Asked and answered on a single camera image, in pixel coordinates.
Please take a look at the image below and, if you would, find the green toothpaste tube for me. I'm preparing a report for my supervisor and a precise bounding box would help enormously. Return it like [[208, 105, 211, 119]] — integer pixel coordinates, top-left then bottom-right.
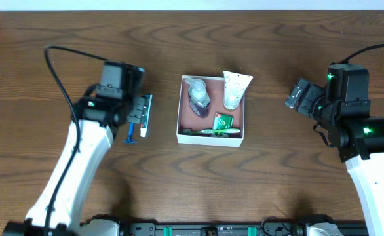
[[140, 94, 153, 138]]

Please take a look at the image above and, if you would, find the blue disposable razor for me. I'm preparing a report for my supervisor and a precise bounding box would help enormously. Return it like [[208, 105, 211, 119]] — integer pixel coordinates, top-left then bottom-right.
[[123, 123, 136, 144]]

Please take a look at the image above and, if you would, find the green white toothbrush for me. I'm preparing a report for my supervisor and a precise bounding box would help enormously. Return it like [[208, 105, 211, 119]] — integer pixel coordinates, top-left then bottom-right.
[[181, 128, 240, 135]]

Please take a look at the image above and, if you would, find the clear pump soap bottle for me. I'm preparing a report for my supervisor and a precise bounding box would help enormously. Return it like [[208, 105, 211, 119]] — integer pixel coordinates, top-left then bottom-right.
[[185, 77, 210, 118]]

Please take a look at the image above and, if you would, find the white lotion tube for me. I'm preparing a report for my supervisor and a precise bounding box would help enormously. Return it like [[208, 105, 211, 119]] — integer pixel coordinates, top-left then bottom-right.
[[223, 71, 254, 110]]

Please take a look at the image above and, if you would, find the green soap bar box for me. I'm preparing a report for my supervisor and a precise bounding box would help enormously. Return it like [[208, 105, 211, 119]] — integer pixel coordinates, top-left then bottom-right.
[[212, 113, 234, 130]]

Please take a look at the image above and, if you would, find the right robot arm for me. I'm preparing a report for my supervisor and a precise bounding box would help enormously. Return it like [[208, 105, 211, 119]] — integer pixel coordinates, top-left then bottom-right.
[[285, 75, 384, 235]]

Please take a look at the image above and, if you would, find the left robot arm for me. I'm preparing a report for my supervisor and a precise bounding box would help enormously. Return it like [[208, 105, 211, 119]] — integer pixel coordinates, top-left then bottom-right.
[[3, 95, 153, 236]]

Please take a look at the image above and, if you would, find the white cardboard box pink inside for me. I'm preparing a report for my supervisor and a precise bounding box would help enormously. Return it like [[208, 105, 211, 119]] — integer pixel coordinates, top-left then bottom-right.
[[176, 75, 245, 148]]

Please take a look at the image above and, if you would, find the right black cable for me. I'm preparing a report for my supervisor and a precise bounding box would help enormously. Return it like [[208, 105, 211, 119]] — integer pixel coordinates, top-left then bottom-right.
[[337, 43, 384, 65]]

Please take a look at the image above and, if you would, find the black cable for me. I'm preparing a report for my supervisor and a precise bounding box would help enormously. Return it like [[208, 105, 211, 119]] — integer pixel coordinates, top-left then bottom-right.
[[43, 45, 109, 236], [337, 43, 384, 65]]

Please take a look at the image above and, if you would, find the left black cable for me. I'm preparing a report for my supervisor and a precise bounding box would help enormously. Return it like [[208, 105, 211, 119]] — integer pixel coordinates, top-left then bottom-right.
[[43, 45, 109, 236]]

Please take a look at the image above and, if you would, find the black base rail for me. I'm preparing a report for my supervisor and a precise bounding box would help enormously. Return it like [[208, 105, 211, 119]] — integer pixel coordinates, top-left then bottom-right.
[[86, 214, 370, 236]]

